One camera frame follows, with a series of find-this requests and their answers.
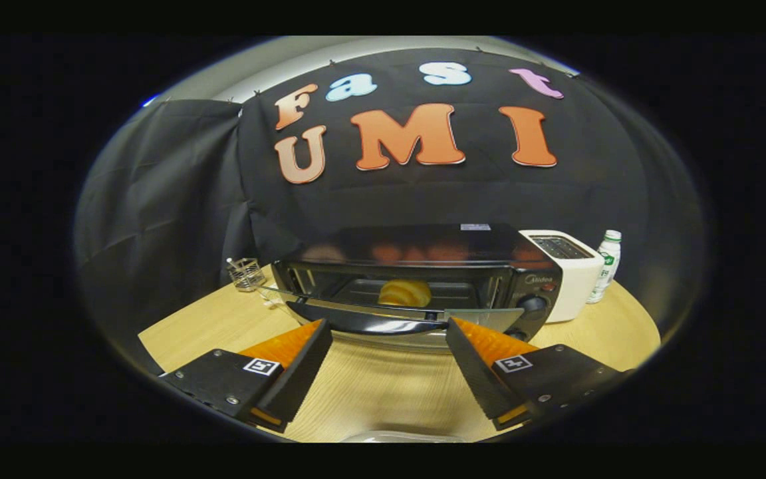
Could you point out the white bottle with green label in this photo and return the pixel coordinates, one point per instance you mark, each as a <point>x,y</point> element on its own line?
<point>606,266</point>

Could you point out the black toaster oven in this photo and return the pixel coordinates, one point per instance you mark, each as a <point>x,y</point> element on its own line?
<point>476,256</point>

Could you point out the white plate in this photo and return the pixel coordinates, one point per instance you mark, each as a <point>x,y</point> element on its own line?
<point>399,438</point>

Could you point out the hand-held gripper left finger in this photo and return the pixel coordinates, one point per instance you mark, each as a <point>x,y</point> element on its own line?
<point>303,372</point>

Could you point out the yellow croissant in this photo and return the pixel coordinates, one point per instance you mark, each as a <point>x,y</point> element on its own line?
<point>404,294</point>

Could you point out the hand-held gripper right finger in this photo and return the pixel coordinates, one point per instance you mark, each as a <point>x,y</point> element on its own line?
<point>475,372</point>

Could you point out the small clear glass container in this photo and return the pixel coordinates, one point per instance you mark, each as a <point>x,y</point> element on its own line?
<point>247,274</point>

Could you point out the white bread toaster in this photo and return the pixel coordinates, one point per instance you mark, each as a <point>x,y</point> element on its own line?
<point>572,279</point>

